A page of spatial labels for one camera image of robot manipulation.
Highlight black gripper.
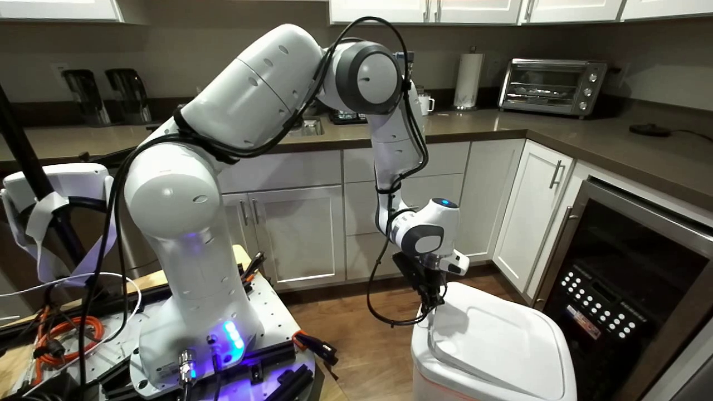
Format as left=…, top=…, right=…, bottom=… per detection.
left=391, top=250, right=452, bottom=322

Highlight white bin lid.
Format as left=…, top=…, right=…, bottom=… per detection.
left=425, top=282, right=581, bottom=401

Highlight white plastic bin body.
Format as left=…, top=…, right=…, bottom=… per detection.
left=408, top=323, right=486, bottom=401

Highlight black clamp orange tips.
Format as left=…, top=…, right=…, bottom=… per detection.
left=291, top=327, right=344, bottom=383

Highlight white lower cabinet door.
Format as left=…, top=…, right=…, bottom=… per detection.
left=491, top=139, right=578, bottom=297
left=251, top=185, right=350, bottom=292

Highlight white cabinet door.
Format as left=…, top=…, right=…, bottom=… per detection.
left=0, top=0, right=125, bottom=24
left=251, top=185, right=350, bottom=292
left=432, top=0, right=527, bottom=27
left=619, top=0, right=713, bottom=23
left=491, top=139, right=578, bottom=297
left=329, top=0, right=432, bottom=24
left=527, top=0, right=627, bottom=24

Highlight metal robot mounting plate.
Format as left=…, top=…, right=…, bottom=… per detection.
left=96, top=277, right=323, bottom=401

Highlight white cabinet drawer front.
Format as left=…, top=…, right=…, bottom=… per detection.
left=216, top=150, right=345, bottom=197

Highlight small white mug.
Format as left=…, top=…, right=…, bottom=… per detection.
left=417, top=91, right=439, bottom=119

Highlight dark small countertop item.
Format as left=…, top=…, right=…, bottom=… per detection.
left=329, top=107, right=368, bottom=127

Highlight white paper towel roll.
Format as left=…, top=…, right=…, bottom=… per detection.
left=452, top=49, right=486, bottom=115

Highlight silver toaster oven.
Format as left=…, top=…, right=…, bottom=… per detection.
left=497, top=56, right=612, bottom=120

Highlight flat black countertop object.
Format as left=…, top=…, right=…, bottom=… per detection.
left=627, top=120, right=674, bottom=140

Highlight wooden board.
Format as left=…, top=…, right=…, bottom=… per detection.
left=0, top=244, right=256, bottom=352

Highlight white upper cabinet door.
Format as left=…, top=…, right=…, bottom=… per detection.
left=329, top=0, right=432, bottom=24
left=0, top=0, right=125, bottom=24
left=432, top=0, right=527, bottom=27
left=619, top=0, right=713, bottom=23
left=527, top=0, right=627, bottom=24

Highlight black glossy appliance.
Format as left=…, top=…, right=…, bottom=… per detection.
left=61, top=68, right=108, bottom=127
left=103, top=68, right=156, bottom=127

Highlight white device with tape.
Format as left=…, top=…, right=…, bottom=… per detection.
left=0, top=160, right=118, bottom=291

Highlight black tripod pole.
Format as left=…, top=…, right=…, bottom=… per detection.
left=0, top=82, right=90, bottom=272

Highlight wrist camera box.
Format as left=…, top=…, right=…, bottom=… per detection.
left=444, top=250, right=473, bottom=279

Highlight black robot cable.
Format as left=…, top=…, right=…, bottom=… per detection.
left=169, top=13, right=434, bottom=330

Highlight orange cable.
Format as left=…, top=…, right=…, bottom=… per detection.
left=30, top=315, right=109, bottom=374

